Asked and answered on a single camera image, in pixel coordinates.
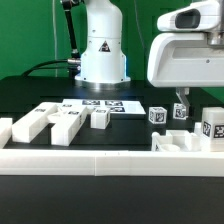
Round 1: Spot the white chair seat part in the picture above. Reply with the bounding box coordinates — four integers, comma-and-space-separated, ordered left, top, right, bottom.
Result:
151, 130, 201, 152

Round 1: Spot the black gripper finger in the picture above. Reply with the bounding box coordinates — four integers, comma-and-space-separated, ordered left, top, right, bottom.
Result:
176, 87, 190, 116

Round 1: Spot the white fence frame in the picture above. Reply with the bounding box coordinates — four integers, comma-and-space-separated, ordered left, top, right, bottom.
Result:
0, 118, 224, 177

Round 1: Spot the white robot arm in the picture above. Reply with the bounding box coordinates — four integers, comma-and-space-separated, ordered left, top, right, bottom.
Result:
76, 0, 224, 105

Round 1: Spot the black cable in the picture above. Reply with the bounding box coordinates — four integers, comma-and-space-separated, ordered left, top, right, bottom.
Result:
21, 59, 81, 78

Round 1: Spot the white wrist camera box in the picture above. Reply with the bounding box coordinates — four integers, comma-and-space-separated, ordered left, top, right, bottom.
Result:
157, 0, 223, 32

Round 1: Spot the white short tagged block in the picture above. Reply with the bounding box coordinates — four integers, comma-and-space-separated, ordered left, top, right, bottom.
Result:
91, 108, 110, 129

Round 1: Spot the white tagged flat board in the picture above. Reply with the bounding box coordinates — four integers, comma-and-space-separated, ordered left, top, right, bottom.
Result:
62, 99, 146, 115

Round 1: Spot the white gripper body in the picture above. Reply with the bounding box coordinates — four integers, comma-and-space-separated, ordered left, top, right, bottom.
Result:
147, 33, 224, 87

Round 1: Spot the white tagged cube nut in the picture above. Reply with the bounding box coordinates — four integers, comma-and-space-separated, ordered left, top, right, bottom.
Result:
173, 103, 186, 120
149, 107, 167, 124

